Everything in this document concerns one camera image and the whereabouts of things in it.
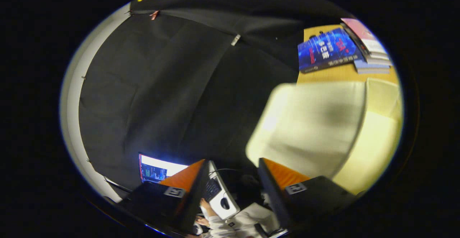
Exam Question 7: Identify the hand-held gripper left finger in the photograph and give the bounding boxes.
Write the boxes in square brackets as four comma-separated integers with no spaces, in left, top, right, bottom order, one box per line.
[119,159,210,234]

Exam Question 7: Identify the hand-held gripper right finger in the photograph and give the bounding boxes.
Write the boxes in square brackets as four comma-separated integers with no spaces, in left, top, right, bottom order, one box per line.
[258,157,360,230]

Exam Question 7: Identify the open laptop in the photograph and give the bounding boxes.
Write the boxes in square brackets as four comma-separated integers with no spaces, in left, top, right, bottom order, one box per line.
[138,153,240,220]

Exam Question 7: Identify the black backdrop cloth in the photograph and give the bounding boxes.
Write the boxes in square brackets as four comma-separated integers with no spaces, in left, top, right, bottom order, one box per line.
[78,0,356,192]

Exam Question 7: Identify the pale blue book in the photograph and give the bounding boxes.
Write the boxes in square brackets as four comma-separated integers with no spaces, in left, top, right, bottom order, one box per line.
[354,60,391,75]

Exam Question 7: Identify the white book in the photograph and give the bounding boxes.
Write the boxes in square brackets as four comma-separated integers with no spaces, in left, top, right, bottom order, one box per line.
[361,52,393,66]

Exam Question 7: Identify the pink book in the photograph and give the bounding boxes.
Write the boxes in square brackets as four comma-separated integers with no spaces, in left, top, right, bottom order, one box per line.
[341,18,388,56]

